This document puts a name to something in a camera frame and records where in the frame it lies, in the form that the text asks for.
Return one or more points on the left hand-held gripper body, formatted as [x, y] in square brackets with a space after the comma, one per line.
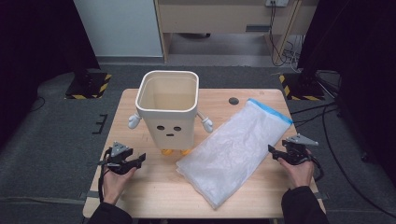
[120, 163]

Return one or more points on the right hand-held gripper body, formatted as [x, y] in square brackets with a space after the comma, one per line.
[299, 154]

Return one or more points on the cream trash bin with face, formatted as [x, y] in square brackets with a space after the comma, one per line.
[169, 130]

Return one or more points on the translucent trash bag blue edge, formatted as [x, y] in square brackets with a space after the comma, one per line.
[230, 149]

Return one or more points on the person's right hand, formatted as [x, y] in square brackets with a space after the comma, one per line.
[300, 175]

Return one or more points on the person's left hand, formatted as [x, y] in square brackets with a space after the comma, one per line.
[113, 185]

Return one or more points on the grey tape strip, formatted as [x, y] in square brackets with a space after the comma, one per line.
[88, 195]
[322, 196]

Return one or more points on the black stand base striped tape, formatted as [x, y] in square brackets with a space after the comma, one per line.
[303, 88]
[87, 85]

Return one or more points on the black round table grommet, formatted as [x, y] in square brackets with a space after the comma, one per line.
[233, 100]

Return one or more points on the black curtain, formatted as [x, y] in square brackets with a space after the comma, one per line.
[31, 46]
[358, 62]

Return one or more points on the grey power socket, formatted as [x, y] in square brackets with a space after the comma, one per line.
[276, 2]

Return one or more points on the light wooden desk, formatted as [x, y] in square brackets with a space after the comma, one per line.
[218, 18]

